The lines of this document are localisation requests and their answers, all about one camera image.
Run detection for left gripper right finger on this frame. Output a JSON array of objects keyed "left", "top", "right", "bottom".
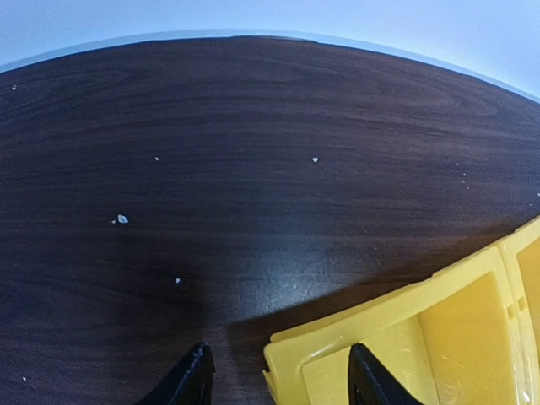
[{"left": 348, "top": 343, "right": 416, "bottom": 405}]

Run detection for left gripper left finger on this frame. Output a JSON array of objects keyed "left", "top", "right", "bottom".
[{"left": 143, "top": 343, "right": 215, "bottom": 405}]

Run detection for yellow three-compartment bin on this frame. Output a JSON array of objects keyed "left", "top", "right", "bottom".
[{"left": 263, "top": 220, "right": 539, "bottom": 404}]

